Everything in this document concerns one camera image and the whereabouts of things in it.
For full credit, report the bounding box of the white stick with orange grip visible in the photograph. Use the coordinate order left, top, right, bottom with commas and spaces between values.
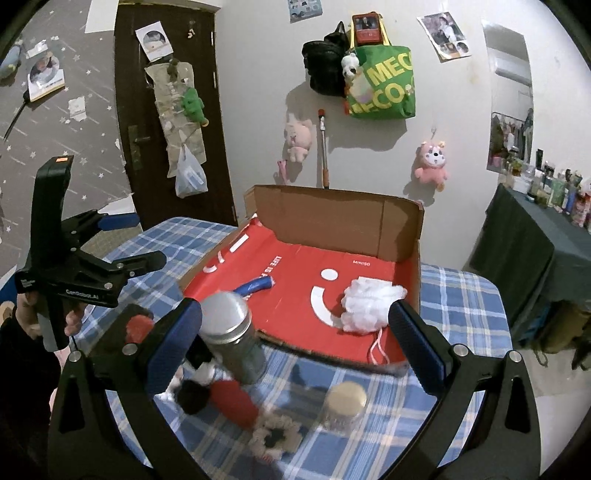
318, 109, 331, 190

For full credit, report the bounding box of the person's left forearm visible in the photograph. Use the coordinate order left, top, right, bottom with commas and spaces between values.
0, 318, 63, 480

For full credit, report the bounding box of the green plush toy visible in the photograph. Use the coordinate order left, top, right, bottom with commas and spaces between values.
181, 87, 209, 126

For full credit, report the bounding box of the white plastic bag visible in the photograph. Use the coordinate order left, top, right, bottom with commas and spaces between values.
174, 144, 208, 199

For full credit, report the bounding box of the wall calendar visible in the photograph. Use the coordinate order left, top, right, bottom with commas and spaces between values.
27, 52, 66, 103

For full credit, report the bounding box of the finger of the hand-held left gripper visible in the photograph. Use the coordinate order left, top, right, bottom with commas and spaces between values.
60, 210, 141, 250
78, 250, 168, 287

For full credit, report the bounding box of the photo sheet on door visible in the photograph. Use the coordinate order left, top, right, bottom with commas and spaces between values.
135, 21, 172, 63

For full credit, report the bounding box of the beige hanging organizer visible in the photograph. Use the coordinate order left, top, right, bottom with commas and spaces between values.
144, 59, 208, 178

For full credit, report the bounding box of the small clear jar beige lid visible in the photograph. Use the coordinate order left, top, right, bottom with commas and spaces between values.
321, 381, 369, 445

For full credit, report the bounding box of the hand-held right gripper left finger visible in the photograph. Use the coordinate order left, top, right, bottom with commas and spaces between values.
48, 298, 218, 480

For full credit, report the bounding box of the small wall poster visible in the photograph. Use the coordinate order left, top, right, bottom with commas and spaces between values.
288, 0, 323, 23

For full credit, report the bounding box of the olive green bag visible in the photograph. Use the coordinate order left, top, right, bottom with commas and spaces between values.
522, 300, 591, 370

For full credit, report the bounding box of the metal door handle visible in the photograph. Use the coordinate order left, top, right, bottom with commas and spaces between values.
127, 126, 151, 174

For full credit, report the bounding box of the panda plush toy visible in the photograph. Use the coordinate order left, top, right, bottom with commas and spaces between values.
341, 52, 362, 84

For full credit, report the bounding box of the pink dog plush toy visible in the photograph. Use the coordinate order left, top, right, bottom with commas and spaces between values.
413, 141, 450, 188

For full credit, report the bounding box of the pink bunny plush toy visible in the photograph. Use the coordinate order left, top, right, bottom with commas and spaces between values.
284, 115, 315, 163

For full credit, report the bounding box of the black and white plush toy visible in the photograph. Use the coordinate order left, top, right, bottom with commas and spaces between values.
175, 357, 218, 428

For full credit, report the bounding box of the black backpack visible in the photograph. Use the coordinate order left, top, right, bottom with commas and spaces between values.
302, 21, 352, 97

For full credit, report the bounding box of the row of cosmetic bottles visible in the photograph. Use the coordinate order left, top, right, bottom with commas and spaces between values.
501, 148, 591, 229

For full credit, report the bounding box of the white bath loofah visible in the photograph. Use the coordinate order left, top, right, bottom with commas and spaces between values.
341, 278, 408, 334

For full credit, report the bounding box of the red fluffy pompom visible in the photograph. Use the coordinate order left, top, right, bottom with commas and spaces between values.
126, 311, 155, 342

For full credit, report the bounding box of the dark brown door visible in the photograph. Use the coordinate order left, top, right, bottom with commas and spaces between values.
115, 0, 238, 232

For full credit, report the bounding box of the dark green cloth covered table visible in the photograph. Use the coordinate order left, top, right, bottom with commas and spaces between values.
468, 182, 591, 315

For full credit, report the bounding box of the green snack bag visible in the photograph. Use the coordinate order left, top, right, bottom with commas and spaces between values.
344, 44, 416, 121

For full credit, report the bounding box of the person's left hand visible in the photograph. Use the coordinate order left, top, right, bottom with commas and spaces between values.
14, 293, 84, 340

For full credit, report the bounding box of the red-lined cardboard box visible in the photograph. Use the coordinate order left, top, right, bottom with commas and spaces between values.
182, 185, 424, 374

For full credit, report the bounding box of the red book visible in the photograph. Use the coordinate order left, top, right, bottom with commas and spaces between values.
352, 13, 384, 47

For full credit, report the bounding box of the blue plush toy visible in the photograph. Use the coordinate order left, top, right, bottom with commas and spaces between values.
0, 41, 24, 81

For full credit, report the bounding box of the blue plaid tablecloth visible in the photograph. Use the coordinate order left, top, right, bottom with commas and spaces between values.
69, 217, 511, 480

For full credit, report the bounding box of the wall photo poster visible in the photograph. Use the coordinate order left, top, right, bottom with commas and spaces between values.
417, 11, 472, 62

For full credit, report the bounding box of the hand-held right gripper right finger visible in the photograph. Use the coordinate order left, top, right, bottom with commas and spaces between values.
388, 300, 543, 480

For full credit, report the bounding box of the wall mirror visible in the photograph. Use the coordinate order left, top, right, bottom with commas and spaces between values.
482, 18, 535, 174

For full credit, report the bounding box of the large jar with silver lid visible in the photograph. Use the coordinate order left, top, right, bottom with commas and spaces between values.
198, 292, 269, 386

